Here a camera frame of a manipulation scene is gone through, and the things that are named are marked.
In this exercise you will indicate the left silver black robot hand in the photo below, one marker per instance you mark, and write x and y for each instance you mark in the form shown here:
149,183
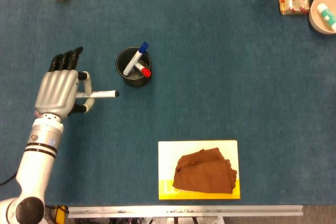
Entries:
56,93

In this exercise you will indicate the black-capped white marker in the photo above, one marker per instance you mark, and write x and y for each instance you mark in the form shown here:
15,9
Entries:
105,94

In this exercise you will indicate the blue-capped white marker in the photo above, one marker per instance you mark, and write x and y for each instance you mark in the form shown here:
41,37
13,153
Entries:
135,58

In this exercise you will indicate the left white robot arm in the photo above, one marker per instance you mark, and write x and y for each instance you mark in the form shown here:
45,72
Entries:
36,161

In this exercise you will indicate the black mesh pen cup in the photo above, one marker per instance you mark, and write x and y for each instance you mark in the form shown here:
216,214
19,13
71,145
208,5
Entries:
136,82

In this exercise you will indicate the red-capped white marker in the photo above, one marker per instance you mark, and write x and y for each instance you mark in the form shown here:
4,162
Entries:
146,72

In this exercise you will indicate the yellow black tool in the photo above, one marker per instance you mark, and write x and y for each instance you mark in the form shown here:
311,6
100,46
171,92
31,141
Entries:
61,214

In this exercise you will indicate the blue felt table cover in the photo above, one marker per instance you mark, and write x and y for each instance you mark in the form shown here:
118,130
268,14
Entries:
210,77

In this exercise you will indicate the brown folded cloth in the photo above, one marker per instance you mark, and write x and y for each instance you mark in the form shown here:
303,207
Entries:
204,174

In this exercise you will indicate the beige bowl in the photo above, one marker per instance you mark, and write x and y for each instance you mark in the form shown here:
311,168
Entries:
319,23

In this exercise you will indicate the white green glue stick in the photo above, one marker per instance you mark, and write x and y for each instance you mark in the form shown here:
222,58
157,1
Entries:
326,15

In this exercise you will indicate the aluminium profile rail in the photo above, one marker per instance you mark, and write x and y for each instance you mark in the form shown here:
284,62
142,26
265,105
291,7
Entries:
183,211

